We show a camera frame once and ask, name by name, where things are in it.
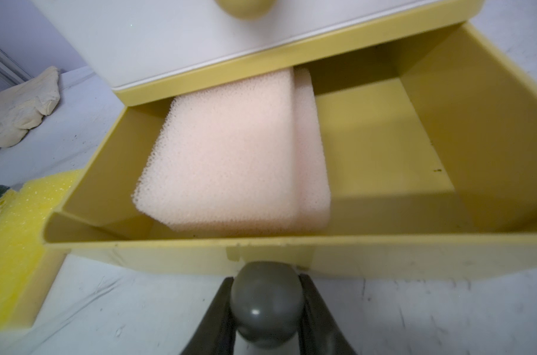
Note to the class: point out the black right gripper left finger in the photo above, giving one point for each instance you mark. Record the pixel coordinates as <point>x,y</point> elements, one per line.
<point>216,332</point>

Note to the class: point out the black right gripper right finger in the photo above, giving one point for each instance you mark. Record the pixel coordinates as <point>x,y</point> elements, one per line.
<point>318,331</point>

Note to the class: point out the aluminium frame rail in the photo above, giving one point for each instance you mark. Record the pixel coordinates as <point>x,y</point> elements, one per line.
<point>11,72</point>

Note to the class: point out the olive white yellow drawer cabinet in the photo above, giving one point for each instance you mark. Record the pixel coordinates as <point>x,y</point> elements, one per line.
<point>431,15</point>

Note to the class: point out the yellow bottom drawer grey knob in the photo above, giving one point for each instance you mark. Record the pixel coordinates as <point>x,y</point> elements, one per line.
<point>431,148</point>

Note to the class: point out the pink sponge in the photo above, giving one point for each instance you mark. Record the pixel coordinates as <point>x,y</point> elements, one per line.
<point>314,189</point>
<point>225,159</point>

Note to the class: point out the beige work glove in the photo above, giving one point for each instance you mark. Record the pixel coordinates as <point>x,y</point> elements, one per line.
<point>24,106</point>

